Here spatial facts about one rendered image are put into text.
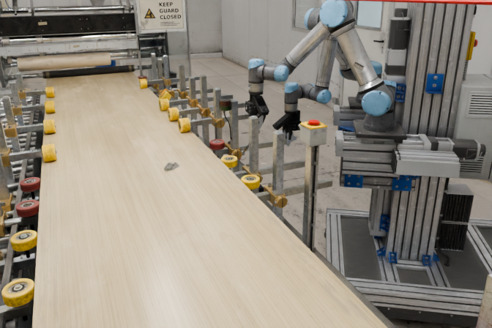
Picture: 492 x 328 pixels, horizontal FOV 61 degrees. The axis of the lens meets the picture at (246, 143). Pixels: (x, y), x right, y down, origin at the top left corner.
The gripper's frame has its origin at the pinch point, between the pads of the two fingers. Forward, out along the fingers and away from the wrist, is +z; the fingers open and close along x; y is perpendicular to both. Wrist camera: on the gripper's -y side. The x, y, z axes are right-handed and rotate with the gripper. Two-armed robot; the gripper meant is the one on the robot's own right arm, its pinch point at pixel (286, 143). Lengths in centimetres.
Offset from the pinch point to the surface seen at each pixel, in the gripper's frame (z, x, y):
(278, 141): -25, -56, -35
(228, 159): -8, -26, -46
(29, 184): -8, -17, -132
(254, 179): -8, -51, -44
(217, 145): -7.5, -3.8, -43.3
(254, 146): -14.4, -30.7, -34.4
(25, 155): -13, 9, -134
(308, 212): -6, -82, -36
